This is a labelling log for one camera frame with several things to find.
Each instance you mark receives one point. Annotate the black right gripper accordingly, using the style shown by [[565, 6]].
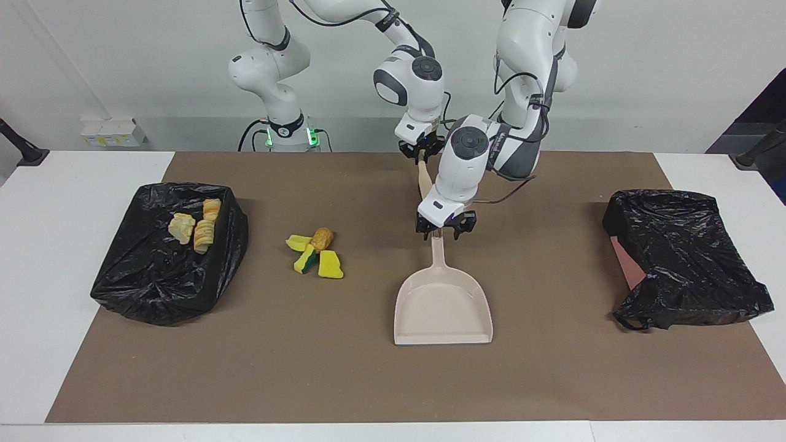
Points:
[[424, 143]]

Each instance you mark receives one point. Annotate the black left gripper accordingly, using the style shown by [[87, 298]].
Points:
[[445, 224]]

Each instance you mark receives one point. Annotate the beige hand brush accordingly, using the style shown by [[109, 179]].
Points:
[[425, 178]]

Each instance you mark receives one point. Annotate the beige plastic dustpan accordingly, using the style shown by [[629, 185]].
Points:
[[442, 313]]

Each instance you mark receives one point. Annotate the thick yellow sponge piece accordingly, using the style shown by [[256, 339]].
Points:
[[330, 265]]

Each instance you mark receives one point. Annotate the brown scrubber lump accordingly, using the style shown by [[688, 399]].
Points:
[[322, 237]]

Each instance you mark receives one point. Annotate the yellow green sponge piece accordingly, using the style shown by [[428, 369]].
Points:
[[304, 261]]

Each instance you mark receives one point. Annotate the orange crust bread piece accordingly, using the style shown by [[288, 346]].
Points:
[[212, 209]]

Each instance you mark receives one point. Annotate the pale bread piece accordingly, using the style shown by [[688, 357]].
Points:
[[204, 236]]

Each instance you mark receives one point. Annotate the pale bread chunk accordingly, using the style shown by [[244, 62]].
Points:
[[182, 228]]

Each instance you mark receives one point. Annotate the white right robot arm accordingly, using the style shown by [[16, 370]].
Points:
[[270, 67]]

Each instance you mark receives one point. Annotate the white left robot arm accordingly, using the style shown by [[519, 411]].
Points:
[[528, 37]]

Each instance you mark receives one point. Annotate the pink bin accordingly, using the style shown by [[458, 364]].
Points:
[[626, 267]]

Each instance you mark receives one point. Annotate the loose black trash bag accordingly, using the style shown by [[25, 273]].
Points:
[[688, 258]]

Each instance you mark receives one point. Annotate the black bag lined bin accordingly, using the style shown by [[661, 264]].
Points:
[[159, 282]]

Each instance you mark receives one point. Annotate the brown table mat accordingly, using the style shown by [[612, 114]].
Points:
[[393, 380]]

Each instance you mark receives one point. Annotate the dark grey stand pole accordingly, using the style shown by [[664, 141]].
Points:
[[746, 159]]

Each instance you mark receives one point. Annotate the dark background panel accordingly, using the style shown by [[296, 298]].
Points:
[[770, 104]]

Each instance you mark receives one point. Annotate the black stand with foot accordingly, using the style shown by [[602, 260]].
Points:
[[27, 155]]

